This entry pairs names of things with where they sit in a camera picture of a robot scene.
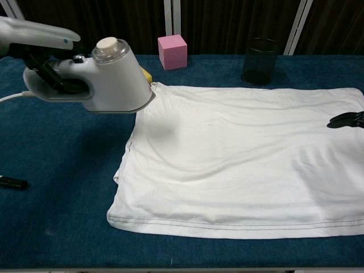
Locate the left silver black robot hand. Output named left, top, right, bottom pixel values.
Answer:
left=0, top=16, right=89, bottom=96

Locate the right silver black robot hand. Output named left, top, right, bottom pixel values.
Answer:
left=326, top=111, right=364, bottom=129

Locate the white iron power cable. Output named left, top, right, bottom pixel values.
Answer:
left=0, top=90, right=35, bottom=104

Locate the white handheld steam iron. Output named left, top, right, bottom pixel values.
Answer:
left=23, top=36, right=156, bottom=114

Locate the white shirt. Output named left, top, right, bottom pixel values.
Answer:
left=107, top=81, right=364, bottom=239

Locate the black mesh pen holder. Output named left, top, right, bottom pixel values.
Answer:
left=241, top=38, right=279, bottom=86

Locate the pink foam cube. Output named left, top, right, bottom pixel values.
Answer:
left=158, top=34, right=188, bottom=71

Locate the blue carpeted table surface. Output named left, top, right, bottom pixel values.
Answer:
left=0, top=53, right=364, bottom=270

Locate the black marker pen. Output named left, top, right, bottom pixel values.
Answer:
left=0, top=175, right=29, bottom=189

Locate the black curtain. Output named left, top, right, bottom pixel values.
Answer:
left=0, top=0, right=364, bottom=56

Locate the aluminium frame post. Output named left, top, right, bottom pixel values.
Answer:
left=283, top=0, right=309, bottom=56
left=0, top=0, right=26, bottom=20
left=164, top=0, right=182, bottom=37

